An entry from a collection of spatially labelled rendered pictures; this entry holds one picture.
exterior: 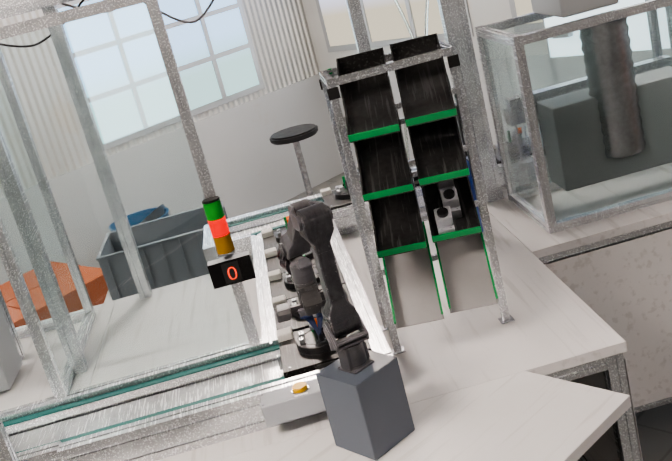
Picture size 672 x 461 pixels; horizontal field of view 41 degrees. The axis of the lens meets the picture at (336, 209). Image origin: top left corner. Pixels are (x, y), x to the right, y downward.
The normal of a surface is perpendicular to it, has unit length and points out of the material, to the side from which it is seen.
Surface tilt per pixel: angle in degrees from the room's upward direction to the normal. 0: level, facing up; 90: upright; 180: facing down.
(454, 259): 45
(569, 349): 0
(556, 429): 0
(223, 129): 90
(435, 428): 0
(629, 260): 90
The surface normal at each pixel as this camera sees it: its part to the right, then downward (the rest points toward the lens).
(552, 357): -0.24, -0.93
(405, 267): -0.20, -0.44
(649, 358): 0.12, 0.27
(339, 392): -0.70, 0.37
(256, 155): 0.67, 0.06
